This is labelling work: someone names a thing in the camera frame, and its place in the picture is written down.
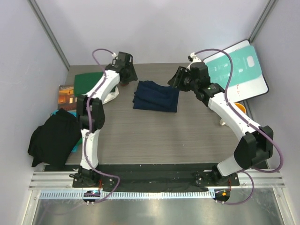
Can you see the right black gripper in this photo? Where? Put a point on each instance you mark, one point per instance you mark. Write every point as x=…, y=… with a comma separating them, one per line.
x=176, y=82

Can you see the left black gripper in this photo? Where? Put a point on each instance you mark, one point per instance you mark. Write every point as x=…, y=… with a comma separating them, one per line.
x=133, y=76

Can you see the navy blue t-shirt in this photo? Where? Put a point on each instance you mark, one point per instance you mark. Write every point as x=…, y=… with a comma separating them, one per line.
x=154, y=97

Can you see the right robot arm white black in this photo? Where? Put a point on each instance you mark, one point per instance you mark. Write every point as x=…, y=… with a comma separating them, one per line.
x=254, y=145

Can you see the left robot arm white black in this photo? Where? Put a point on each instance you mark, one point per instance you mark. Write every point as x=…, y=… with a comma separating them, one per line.
x=91, y=116

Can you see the white folded t-shirt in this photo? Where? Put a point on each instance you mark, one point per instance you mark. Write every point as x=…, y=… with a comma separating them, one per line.
x=111, y=96

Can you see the green folded t-shirt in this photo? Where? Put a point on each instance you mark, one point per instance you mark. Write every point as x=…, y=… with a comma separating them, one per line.
x=83, y=83

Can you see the brown cover book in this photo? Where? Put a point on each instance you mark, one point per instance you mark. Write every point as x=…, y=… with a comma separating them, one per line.
x=67, y=99

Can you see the teal folding board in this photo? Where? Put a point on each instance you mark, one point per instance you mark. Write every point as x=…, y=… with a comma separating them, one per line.
x=245, y=67

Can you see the teal t-shirt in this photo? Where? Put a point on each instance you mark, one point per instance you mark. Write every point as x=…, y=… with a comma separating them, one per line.
x=80, y=140

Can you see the black crumpled t-shirt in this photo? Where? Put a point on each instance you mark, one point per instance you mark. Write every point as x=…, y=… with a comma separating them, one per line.
x=53, y=141

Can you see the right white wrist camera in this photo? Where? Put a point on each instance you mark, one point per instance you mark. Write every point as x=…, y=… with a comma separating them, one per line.
x=195, y=62

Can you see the white whiteboard black frame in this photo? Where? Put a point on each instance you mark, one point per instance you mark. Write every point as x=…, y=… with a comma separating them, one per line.
x=247, y=89

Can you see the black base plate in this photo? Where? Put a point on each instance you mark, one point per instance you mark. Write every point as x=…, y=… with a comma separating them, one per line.
x=153, y=177

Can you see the left aluminium frame post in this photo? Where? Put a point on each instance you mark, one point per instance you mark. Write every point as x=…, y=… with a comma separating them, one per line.
x=47, y=29

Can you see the aluminium frame post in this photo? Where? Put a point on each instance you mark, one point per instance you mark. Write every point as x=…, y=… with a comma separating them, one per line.
x=262, y=19
x=47, y=29

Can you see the white slotted cable duct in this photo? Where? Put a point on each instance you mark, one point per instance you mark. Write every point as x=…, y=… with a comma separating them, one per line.
x=95, y=195

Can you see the right aluminium frame post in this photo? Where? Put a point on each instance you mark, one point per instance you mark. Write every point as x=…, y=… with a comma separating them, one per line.
x=262, y=19

